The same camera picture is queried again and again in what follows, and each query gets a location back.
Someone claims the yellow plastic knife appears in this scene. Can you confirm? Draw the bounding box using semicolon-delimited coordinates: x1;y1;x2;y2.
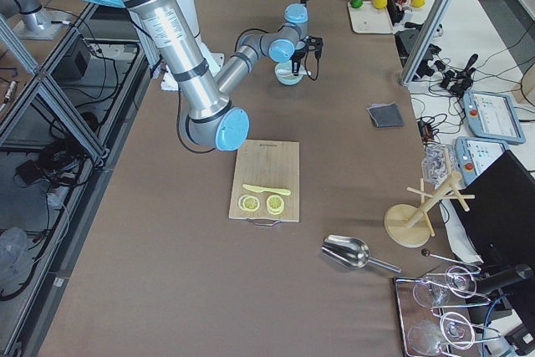
242;184;292;196

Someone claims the teach pendant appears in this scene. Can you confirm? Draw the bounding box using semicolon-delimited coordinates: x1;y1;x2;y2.
462;89;526;145
455;136;509;186

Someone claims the upper teach pendant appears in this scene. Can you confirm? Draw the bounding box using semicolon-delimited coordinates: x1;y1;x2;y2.
462;89;526;145

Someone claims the lower wine glass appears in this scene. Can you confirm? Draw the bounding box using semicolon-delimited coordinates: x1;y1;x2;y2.
406;312;476;356

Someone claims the lower teach pendant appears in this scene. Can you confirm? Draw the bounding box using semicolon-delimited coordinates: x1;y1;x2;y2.
455;136;509;186

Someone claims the right lemon slice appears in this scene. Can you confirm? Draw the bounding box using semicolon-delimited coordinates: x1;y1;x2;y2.
266;194;285;215

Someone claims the white tray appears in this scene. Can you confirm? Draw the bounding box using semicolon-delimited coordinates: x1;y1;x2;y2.
347;1;394;34

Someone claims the lemon slice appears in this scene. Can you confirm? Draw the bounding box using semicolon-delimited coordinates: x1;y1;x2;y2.
266;194;285;215
237;195;260;212

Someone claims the left lemon slice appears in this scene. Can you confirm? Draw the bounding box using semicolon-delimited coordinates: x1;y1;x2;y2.
237;195;260;212

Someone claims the wine glass rack tray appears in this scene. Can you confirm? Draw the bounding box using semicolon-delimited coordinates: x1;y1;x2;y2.
394;278;501;356

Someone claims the light blue ceramic bowl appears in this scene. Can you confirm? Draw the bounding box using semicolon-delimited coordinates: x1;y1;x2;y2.
274;60;305;85

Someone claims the bamboo cutting board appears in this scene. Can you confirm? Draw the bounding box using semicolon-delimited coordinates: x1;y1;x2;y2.
228;140;300;222

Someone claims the white ceramic spoon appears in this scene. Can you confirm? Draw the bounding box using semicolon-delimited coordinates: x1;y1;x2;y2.
275;69;311;76

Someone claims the black monitor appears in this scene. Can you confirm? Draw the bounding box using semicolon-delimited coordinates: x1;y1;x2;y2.
454;150;534;267

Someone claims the yellow lemon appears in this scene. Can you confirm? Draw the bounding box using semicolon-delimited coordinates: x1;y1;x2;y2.
372;0;388;10
411;0;425;8

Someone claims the grey folded cloth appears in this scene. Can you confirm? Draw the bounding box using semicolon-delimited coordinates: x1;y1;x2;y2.
366;103;405;128

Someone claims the aluminium frame post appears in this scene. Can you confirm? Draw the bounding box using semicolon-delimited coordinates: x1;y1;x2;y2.
400;0;452;87

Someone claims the clear plastic container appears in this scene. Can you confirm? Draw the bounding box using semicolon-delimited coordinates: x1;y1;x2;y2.
421;144;454;186

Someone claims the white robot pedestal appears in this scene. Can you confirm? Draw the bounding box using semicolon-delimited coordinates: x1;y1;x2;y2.
160;0;224;103

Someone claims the metal scoop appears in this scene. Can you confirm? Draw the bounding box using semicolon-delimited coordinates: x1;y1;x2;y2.
321;234;401;273

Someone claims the wooden mug tree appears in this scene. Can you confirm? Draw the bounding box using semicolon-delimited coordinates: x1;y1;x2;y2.
384;145;476;247

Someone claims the green lime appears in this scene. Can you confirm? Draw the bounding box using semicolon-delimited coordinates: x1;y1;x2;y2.
350;0;363;9

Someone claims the upper wine glass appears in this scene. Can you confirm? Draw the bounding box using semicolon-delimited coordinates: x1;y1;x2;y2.
413;266;476;308

